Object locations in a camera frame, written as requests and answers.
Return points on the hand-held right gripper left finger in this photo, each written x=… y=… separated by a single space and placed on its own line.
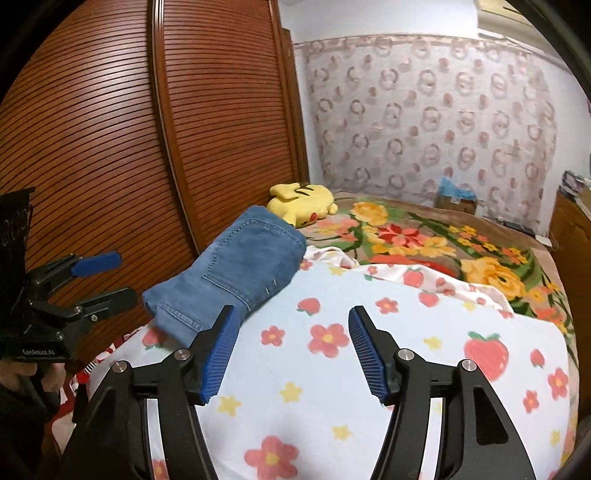
x=221 y=355

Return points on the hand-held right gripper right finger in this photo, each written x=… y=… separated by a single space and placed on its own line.
x=369 y=355

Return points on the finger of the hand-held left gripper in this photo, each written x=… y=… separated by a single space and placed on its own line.
x=97 y=264
x=111 y=300

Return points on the blue denim pants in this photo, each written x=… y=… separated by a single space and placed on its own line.
x=249 y=258

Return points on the person's left forearm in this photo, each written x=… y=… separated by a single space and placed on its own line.
x=18 y=438

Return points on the person's left hand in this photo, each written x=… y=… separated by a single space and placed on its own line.
x=14 y=376

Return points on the white flowered bedsheet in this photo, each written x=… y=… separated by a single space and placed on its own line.
x=415 y=332

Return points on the brown floral blanket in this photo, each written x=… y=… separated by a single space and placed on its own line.
x=415 y=230

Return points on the yellow plush toy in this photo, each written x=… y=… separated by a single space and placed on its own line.
x=304 y=201

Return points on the small cardboard box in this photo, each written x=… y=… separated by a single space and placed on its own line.
x=457 y=205

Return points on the wooden louvred wardrobe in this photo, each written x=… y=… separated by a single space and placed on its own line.
x=207 y=115

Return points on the light blue cloth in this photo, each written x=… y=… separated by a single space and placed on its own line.
x=455 y=187

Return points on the wooden cabinet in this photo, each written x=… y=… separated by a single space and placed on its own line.
x=570 y=221

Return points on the beige air conditioner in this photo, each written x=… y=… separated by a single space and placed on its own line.
x=494 y=4

